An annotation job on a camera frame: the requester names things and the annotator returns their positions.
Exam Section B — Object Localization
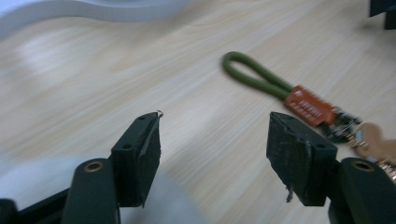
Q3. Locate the white cloth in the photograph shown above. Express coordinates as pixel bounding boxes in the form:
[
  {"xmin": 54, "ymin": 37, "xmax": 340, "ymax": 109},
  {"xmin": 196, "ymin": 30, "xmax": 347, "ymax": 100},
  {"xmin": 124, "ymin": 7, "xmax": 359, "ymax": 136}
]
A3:
[{"xmin": 0, "ymin": 155, "xmax": 206, "ymax": 224}]

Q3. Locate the black object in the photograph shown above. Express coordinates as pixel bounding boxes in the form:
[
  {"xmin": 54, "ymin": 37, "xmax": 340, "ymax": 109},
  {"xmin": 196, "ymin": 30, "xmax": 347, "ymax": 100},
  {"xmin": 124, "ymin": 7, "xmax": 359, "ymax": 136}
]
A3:
[{"xmin": 369, "ymin": 0, "xmax": 396, "ymax": 31}]

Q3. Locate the white curved tray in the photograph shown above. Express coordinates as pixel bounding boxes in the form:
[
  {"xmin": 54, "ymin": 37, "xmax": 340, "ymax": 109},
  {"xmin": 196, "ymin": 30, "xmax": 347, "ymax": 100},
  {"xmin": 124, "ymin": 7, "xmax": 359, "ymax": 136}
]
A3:
[{"xmin": 0, "ymin": 0, "xmax": 194, "ymax": 41}]

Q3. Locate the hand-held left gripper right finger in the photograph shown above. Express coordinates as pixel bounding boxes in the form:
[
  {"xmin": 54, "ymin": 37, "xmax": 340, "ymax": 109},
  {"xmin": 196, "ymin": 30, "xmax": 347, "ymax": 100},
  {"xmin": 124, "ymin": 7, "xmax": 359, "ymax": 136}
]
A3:
[{"xmin": 265, "ymin": 111, "xmax": 339, "ymax": 207}]

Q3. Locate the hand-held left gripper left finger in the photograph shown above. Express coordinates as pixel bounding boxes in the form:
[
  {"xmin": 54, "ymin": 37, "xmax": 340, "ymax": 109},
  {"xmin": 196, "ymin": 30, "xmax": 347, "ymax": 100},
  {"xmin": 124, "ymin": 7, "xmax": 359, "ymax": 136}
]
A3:
[{"xmin": 109, "ymin": 111, "xmax": 164, "ymax": 209}]

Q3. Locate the green rope keychain with keys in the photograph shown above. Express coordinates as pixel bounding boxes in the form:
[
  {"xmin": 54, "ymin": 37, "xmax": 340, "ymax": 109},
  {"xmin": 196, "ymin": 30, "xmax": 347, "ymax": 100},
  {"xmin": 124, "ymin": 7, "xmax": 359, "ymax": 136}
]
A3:
[{"xmin": 221, "ymin": 50, "xmax": 396, "ymax": 175}]

